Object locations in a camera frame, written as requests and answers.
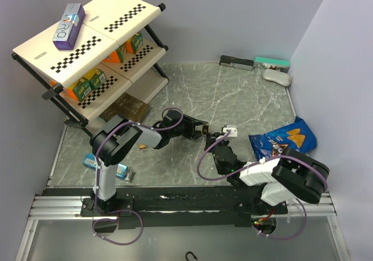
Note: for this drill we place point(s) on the white checkered shelf rack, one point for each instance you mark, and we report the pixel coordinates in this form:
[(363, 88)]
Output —
[(107, 25)]

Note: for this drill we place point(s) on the brown foil pouch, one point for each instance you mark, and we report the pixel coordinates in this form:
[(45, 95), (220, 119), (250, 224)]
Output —
[(127, 106)]

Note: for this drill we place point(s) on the black hook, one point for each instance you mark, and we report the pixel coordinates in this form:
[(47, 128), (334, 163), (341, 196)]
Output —
[(190, 254)]

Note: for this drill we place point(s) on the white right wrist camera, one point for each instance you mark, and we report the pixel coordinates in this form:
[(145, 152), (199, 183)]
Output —
[(230, 131)]

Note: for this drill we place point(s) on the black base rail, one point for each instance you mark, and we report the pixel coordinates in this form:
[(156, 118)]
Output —
[(168, 206)]

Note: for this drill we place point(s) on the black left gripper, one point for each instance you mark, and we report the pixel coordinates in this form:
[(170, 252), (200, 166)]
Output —
[(190, 122)]

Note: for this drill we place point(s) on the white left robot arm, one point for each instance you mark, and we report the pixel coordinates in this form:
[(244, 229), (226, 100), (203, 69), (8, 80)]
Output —
[(114, 141)]

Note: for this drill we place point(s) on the purple silver box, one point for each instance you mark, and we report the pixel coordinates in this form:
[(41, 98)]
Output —
[(69, 26)]

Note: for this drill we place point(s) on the teal white box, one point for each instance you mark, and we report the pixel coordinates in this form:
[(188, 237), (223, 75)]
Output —
[(269, 63)]

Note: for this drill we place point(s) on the yellow padlock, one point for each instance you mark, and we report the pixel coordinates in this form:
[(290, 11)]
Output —
[(205, 129)]

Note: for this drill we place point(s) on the black rectangular box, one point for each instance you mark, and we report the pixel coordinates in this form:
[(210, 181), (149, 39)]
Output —
[(233, 62)]

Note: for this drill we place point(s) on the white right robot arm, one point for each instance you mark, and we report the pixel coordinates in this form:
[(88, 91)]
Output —
[(274, 180)]

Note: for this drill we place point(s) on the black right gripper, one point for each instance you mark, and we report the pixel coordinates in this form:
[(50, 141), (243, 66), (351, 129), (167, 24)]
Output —
[(211, 140)]

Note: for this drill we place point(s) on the grey oval case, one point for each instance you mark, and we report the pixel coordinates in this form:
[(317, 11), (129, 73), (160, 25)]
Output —
[(280, 78)]

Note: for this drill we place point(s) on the blue Doritos chip bag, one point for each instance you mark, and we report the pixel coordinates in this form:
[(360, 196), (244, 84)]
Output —
[(297, 136)]

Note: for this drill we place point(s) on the blue toothpaste box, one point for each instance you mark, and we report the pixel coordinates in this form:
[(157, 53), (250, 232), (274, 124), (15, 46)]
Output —
[(123, 172)]

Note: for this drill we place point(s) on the brass padlock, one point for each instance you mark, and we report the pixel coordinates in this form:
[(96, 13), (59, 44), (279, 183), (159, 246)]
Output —
[(142, 147)]

